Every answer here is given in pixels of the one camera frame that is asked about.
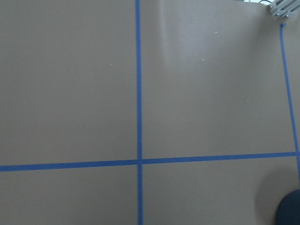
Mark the dark blue saucepan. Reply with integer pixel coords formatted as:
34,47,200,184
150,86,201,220
275,189,300,225

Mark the aluminium frame post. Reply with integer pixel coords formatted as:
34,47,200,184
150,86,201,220
268,0,300,18

